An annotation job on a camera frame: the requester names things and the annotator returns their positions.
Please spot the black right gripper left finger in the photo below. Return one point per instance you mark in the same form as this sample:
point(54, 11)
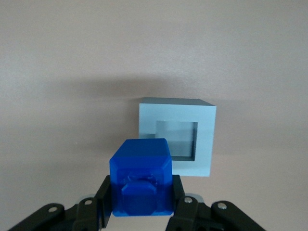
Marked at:
point(79, 214)

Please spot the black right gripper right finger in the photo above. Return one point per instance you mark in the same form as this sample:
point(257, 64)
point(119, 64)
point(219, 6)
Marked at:
point(199, 214)

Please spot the blue plastic part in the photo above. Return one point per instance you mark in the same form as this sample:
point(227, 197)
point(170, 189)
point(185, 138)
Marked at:
point(142, 168)

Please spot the gray square hollow base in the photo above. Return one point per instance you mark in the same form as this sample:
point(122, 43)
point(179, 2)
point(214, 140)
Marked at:
point(204, 144)

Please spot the brown table cover sheet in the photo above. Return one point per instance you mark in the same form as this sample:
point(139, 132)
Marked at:
point(72, 60)

